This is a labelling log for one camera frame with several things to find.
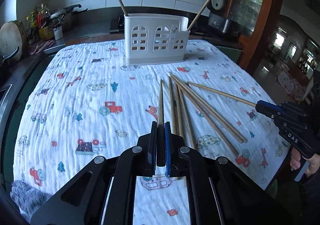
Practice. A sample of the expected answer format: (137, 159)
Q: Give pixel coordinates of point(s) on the printed white tablecloth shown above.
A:
(90, 103)

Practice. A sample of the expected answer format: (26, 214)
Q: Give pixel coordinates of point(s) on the grey knitted cloth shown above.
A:
(28, 198)

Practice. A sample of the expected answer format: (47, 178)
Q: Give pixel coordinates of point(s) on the chopstick in holder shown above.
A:
(198, 15)
(123, 8)

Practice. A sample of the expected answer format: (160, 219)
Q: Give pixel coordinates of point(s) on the wooden glass cabinet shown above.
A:
(256, 20)

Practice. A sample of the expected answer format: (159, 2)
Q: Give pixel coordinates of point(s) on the metal pressure cooker pot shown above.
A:
(64, 17)

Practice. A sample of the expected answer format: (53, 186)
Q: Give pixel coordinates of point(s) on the person's right hand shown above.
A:
(313, 163)

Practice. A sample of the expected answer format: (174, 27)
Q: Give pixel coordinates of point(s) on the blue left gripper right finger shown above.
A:
(168, 138)

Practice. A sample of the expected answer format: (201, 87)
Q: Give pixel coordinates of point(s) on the chopstick in holder left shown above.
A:
(123, 8)

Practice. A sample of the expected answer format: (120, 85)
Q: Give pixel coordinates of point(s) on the pink rag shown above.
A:
(39, 47)

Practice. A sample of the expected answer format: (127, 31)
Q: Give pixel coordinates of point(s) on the white cup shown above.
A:
(58, 32)

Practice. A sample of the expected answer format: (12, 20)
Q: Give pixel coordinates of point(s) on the round wooden cutting board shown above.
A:
(13, 37)

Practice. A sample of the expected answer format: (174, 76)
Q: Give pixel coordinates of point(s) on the chopstick in holder right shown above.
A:
(198, 15)

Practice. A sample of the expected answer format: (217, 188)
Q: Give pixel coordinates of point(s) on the oil bottle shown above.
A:
(45, 23)

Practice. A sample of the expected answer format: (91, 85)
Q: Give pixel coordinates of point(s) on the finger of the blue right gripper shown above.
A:
(268, 109)

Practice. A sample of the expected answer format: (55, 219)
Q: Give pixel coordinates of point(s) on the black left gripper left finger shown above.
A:
(151, 150)

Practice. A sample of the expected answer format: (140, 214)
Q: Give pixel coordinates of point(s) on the white utensil holder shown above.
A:
(155, 38)

